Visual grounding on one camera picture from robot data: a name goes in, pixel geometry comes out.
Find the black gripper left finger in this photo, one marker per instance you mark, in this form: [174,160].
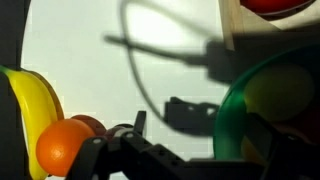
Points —
[96,156]

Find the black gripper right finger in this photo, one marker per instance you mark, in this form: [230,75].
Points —
[283,156]

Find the orange toy fruit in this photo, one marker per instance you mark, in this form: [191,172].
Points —
[61,148]

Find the green plastic bowl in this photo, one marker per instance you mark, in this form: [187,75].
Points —
[230,123]

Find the yellow-green toy piece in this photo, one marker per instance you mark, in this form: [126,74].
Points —
[251,151]

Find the dark red toy plum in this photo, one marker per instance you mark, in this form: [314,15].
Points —
[91,122]

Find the yellow toy banana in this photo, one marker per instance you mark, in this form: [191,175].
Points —
[36,106]

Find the wooden toy tray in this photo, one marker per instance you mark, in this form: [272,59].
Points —
[233,23]

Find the red toy ball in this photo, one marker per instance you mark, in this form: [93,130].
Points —
[273,6]

